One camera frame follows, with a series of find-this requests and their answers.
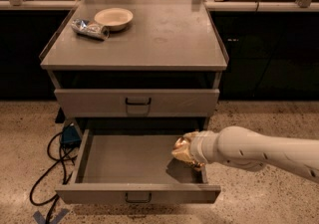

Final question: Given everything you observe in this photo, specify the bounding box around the black cable on floor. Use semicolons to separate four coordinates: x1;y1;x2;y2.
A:
29;131;78;224

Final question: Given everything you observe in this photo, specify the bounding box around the black lower drawer handle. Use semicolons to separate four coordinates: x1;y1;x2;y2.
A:
125;192;153;204

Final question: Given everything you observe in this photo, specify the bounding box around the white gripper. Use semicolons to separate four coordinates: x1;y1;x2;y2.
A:
183;130;218;164

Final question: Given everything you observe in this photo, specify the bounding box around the black drawer handle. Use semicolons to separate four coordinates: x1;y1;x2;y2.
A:
125;192;153;204
125;98;152;106

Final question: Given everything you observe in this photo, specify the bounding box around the white bowl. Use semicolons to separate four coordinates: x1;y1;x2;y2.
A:
94;8;134;32

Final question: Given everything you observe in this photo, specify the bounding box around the crushed blue silver can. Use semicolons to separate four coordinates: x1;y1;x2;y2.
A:
71;19;110;41

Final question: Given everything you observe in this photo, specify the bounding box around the open grey middle drawer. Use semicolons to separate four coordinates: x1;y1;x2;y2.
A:
56;130;221;204

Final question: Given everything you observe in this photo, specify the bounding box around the closed grey upper drawer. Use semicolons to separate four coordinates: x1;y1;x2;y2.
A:
55;89;219;117

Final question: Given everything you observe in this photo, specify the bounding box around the blue power box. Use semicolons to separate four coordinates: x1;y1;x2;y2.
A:
60;125;81;147

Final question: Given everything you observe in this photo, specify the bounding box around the black upper drawer handle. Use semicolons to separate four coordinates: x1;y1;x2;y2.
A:
125;98;152;106

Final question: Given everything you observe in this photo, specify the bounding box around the grey drawer cabinet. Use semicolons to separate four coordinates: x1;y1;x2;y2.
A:
41;0;227;134

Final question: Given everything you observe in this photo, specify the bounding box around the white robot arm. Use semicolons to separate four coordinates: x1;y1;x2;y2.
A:
183;126;319;183

